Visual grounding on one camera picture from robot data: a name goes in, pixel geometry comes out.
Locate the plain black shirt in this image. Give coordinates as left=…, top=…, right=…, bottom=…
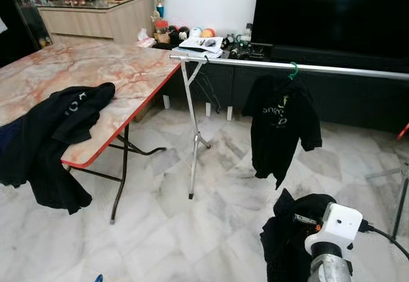
left=260, top=189, right=337, bottom=282

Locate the green plastic hanger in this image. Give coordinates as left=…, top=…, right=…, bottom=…
left=288, top=62, right=300, bottom=82

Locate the black printed t-shirt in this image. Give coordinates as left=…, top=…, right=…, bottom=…
left=242, top=74, right=323, bottom=190

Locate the long black TV console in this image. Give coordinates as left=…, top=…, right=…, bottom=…
left=150, top=38, right=409, bottom=135

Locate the silver metal clothes rack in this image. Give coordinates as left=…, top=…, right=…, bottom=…
left=169, top=54, right=409, bottom=241

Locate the black soundbar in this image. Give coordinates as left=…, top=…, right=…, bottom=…
left=272, top=43, right=409, bottom=74

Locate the stack of white papers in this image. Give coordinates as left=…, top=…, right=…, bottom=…
left=173, top=36, right=225, bottom=59

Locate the large black television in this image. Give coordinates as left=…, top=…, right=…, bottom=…
left=251, top=0, right=409, bottom=60

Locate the jar with red lid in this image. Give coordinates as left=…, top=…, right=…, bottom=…
left=153, top=20, right=171, bottom=43

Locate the pink tissue box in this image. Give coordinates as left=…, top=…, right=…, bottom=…
left=136, top=28, right=157, bottom=48

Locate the marble pattern folding table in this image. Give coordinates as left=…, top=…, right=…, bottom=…
left=0, top=40, right=182, bottom=225

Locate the black garment with white print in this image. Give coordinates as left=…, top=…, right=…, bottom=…
left=0, top=82, right=117, bottom=215

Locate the light wooden cabinet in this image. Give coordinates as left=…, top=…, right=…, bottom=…
left=36, top=0, right=159, bottom=123

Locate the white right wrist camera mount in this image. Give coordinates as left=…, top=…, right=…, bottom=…
left=305, top=203, right=364, bottom=257

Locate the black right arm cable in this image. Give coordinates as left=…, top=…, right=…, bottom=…
left=359, top=221, right=409, bottom=260

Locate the thin black wire hanger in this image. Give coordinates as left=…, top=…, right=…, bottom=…
left=198, top=58, right=222, bottom=114

